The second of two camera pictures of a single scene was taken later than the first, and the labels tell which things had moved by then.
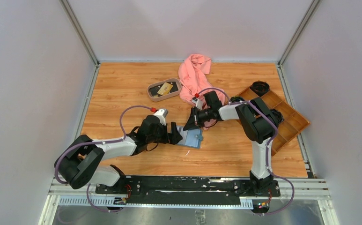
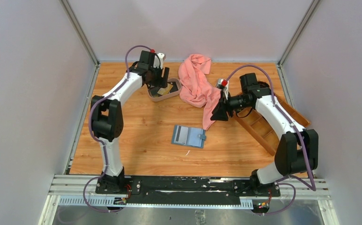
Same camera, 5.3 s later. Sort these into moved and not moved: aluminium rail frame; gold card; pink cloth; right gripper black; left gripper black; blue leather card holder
Moved: left gripper black; right gripper black
Not moved: gold card; aluminium rail frame; pink cloth; blue leather card holder
